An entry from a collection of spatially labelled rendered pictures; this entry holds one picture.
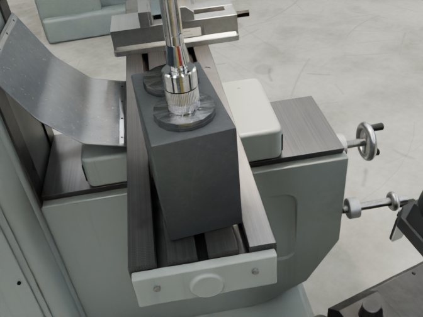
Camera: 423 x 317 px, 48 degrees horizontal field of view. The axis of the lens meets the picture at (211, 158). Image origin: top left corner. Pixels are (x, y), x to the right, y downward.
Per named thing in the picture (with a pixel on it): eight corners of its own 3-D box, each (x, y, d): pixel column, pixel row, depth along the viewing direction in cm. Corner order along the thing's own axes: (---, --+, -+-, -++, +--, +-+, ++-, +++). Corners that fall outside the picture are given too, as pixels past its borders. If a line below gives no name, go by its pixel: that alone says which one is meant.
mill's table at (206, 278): (192, 11, 173) (190, -11, 168) (282, 285, 75) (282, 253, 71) (129, 20, 172) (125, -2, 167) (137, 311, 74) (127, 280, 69)
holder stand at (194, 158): (209, 146, 93) (198, 53, 81) (243, 223, 76) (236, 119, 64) (148, 160, 91) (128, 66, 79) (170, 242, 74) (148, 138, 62)
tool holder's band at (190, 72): (203, 72, 64) (203, 65, 64) (179, 86, 62) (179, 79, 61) (179, 63, 67) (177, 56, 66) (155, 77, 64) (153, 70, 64)
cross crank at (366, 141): (369, 143, 148) (374, 111, 141) (386, 166, 138) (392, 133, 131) (320, 151, 147) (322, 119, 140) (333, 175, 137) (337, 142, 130)
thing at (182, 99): (207, 104, 68) (203, 72, 64) (184, 119, 65) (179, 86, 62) (183, 94, 70) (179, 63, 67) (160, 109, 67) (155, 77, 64)
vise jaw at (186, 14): (190, 4, 137) (188, -10, 134) (194, 19, 127) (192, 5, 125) (169, 6, 136) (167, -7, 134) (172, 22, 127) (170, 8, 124)
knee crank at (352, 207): (409, 197, 140) (412, 182, 137) (418, 211, 136) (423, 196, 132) (337, 209, 139) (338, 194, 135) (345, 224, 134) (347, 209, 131)
